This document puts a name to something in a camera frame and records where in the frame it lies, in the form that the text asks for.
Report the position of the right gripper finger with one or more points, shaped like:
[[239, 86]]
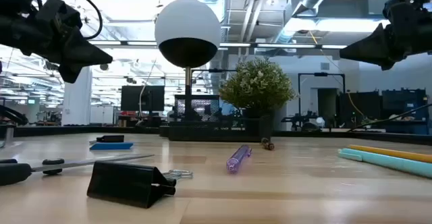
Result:
[[381, 58], [378, 40]]

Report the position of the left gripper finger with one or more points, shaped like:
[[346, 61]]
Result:
[[84, 48], [72, 67]]

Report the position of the blue eraser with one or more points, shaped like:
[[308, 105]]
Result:
[[111, 146]]

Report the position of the yellow pencil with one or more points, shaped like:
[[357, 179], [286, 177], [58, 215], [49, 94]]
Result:
[[398, 153]]

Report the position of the teal pencil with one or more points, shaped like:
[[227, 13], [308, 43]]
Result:
[[391, 161]]

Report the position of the large black binder clip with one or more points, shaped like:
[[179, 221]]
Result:
[[125, 183]]

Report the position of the small dark stubby object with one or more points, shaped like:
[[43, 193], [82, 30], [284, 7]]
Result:
[[267, 144]]

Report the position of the black mesh desk organizer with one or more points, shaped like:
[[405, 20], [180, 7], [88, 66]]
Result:
[[216, 129]]

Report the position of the purple transparent pen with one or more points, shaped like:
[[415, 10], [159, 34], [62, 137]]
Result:
[[238, 158]]

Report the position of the white pillar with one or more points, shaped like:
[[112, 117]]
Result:
[[77, 99]]

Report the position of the dark blue storage crates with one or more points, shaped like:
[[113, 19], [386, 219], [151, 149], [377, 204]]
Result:
[[401, 102]]

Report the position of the wide dark background monitor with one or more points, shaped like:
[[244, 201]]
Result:
[[364, 104]]

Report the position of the black computer monitor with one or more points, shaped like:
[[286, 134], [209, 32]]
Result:
[[135, 97]]

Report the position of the long ceiling light strip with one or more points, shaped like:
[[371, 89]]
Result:
[[287, 45]]

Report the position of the black background robot equipment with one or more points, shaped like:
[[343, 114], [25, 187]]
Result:
[[297, 118]]

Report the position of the white globe lamp black base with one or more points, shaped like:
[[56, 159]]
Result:
[[187, 25]]

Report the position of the small potted green plant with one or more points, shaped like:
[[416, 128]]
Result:
[[258, 85]]

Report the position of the black metal gantry frame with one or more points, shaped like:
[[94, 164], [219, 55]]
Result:
[[320, 74]]

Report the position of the black aluminium table frame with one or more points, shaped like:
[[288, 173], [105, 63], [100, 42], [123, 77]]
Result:
[[67, 131]]

